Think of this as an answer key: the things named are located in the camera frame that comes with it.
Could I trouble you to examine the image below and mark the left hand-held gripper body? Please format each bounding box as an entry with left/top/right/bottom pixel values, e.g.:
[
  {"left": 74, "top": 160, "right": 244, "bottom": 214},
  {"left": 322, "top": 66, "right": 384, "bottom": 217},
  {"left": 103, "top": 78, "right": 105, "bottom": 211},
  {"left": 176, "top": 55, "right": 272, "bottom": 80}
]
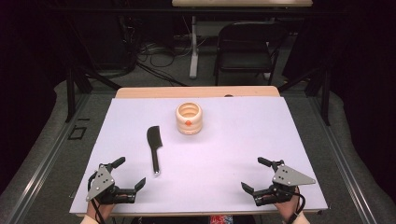
[{"left": 86, "top": 163, "right": 138, "bottom": 205}]

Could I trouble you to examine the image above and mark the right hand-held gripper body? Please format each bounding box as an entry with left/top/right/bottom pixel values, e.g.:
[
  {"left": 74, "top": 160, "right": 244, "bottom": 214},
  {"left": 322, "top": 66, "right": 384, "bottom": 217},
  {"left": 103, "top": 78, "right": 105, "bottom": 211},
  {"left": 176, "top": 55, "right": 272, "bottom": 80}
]
[{"left": 252, "top": 160, "right": 318, "bottom": 207}]

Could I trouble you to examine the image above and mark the black comb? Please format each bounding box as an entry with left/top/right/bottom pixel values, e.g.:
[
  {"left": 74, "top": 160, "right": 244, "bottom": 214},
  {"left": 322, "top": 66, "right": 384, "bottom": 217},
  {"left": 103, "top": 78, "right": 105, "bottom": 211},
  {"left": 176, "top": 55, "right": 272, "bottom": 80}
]
[{"left": 146, "top": 125, "right": 163, "bottom": 175}]

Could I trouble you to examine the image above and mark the cream ribbed cup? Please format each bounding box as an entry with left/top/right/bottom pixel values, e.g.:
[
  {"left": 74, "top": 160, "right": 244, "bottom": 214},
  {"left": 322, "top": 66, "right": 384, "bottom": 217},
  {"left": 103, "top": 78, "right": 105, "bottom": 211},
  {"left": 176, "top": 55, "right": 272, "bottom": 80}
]
[{"left": 175, "top": 102, "right": 204, "bottom": 136}]

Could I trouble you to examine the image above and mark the person's left hand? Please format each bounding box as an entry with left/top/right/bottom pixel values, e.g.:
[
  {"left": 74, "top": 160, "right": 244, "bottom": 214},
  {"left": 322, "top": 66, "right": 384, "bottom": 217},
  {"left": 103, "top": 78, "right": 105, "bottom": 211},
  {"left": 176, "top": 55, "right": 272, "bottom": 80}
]
[{"left": 85, "top": 198, "right": 117, "bottom": 224}]

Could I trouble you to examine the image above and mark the person's right hand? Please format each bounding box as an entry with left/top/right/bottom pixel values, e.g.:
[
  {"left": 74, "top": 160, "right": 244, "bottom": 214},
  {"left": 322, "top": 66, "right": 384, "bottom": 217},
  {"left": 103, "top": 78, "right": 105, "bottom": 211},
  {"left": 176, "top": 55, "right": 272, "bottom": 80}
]
[{"left": 273, "top": 198, "right": 303, "bottom": 223}]

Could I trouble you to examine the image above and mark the person's patterned clothing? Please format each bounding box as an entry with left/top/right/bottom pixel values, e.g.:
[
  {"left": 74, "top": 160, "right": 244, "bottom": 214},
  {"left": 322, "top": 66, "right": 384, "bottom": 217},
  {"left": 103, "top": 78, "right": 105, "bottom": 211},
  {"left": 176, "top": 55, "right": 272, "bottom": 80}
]
[{"left": 130, "top": 214, "right": 257, "bottom": 224}]

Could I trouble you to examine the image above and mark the black metal stand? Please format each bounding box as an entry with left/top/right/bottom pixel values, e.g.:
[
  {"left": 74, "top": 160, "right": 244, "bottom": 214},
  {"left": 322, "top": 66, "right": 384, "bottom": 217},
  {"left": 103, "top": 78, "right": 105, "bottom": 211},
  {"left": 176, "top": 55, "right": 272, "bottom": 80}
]
[
  {"left": 64, "top": 60, "right": 123, "bottom": 123},
  {"left": 277, "top": 66, "right": 332, "bottom": 126}
]

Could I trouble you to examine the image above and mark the black folding chair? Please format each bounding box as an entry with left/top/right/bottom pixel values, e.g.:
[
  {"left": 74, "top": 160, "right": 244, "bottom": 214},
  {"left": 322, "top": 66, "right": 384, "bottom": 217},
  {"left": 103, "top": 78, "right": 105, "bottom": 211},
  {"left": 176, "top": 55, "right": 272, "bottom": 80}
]
[{"left": 214, "top": 21, "right": 290, "bottom": 87}]

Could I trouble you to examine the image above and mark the desk with white leg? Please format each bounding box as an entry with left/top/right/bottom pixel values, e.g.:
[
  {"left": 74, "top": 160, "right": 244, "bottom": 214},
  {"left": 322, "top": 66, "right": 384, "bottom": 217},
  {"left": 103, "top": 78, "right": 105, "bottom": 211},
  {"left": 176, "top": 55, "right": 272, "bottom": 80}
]
[{"left": 171, "top": 0, "right": 314, "bottom": 79}]

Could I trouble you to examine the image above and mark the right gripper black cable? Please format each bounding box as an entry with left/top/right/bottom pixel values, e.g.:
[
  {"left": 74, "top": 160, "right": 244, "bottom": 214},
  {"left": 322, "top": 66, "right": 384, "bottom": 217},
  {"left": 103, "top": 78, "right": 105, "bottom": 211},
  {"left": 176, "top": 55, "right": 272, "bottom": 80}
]
[{"left": 288, "top": 186, "right": 307, "bottom": 224}]

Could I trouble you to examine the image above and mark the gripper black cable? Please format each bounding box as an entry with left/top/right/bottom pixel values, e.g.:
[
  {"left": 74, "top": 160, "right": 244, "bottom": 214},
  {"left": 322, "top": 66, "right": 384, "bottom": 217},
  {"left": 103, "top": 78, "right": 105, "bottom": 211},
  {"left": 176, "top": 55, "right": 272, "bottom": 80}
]
[
  {"left": 288, "top": 186, "right": 307, "bottom": 224},
  {"left": 87, "top": 172, "right": 107, "bottom": 224}
]

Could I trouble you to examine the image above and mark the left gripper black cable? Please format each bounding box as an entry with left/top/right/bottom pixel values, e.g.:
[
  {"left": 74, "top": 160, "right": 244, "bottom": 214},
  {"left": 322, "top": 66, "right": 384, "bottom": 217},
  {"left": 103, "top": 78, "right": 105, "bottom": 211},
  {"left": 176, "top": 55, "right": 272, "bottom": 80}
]
[{"left": 87, "top": 172, "right": 107, "bottom": 224}]

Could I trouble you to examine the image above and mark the floor cables bundle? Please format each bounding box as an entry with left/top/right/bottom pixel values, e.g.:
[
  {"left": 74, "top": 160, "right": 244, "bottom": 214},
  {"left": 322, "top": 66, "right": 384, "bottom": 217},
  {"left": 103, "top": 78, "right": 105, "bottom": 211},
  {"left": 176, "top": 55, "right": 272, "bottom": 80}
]
[{"left": 134, "top": 38, "right": 190, "bottom": 88}]

